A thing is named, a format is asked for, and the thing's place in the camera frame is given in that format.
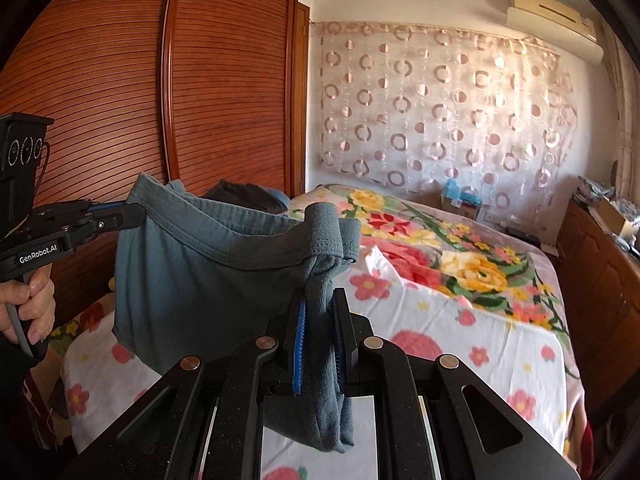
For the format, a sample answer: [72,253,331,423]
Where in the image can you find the grey-blue pants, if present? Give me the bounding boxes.
[114,174,360,453]

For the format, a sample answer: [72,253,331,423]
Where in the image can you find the left hand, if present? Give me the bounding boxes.
[0,264,55,344]

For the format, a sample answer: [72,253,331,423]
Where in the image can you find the strawberry print bed sheet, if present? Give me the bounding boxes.
[63,252,576,479]

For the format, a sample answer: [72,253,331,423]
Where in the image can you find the wooden low cabinet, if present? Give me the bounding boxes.
[556,200,639,414]

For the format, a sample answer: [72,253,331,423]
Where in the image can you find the floral bed blanket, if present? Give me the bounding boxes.
[288,184,570,347]

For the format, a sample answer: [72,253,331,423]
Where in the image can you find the wooden slatted wardrobe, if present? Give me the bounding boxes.
[0,0,312,321]

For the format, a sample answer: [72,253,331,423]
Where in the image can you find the dark folded garment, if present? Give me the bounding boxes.
[203,180,290,214]

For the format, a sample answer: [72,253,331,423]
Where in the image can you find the blue item behind bed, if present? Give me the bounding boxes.
[440,179,483,220]

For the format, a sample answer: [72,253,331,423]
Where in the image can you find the cardboard box on cabinet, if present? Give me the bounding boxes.
[596,198,639,240]

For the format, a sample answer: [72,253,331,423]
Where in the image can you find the beige side curtain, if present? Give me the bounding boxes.
[602,22,639,203]

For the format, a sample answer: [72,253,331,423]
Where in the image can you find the pink circle sheer curtain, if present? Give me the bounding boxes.
[312,21,578,209]

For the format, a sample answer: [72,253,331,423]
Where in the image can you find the white wall air conditioner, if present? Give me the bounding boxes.
[506,0,604,64]

